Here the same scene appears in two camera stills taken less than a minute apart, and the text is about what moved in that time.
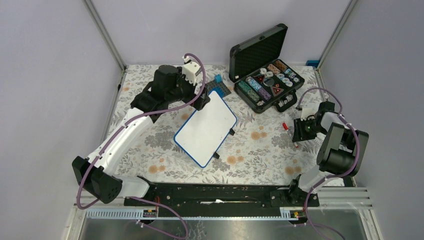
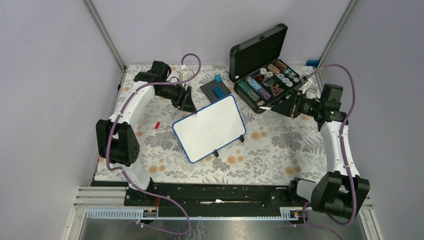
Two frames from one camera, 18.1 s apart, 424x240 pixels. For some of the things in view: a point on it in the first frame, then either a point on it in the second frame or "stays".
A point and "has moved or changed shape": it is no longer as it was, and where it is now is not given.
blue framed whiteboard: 202,134 has moved or changed shape
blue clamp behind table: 312,63 stays
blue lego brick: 219,90 stays
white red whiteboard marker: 286,127 -> 266,107
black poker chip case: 262,78 stays
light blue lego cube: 218,78 stays
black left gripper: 200,102 -> 187,104
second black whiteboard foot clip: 216,155 stays
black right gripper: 299,134 -> 285,107
